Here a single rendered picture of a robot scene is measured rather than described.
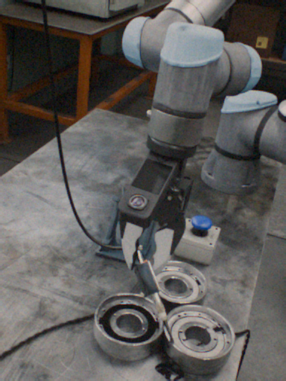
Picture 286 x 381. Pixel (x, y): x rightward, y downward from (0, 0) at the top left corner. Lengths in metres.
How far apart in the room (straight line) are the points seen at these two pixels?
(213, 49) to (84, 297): 0.45
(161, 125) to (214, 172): 0.57
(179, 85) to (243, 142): 0.54
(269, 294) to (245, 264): 1.26
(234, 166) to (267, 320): 1.04
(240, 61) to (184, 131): 0.14
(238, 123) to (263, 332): 1.10
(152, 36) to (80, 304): 0.44
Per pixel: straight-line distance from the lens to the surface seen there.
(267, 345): 2.00
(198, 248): 0.93
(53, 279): 0.86
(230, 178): 1.18
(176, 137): 0.65
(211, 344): 0.76
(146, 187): 0.63
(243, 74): 0.72
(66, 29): 2.73
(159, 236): 0.71
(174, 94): 0.64
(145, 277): 0.73
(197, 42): 0.63
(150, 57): 0.79
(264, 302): 2.18
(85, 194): 1.10
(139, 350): 0.73
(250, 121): 1.13
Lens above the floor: 1.37
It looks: 30 degrees down
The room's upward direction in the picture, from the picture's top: 8 degrees clockwise
